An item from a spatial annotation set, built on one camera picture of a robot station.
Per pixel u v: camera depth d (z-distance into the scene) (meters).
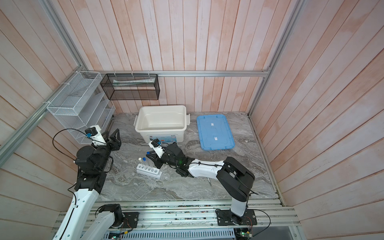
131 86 1.04
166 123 1.14
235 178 0.47
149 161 0.79
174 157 0.66
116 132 0.67
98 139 0.60
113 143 0.62
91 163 0.52
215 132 1.11
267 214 0.67
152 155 0.74
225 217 0.74
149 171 0.86
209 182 0.86
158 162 0.70
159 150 0.69
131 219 0.73
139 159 0.78
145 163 0.82
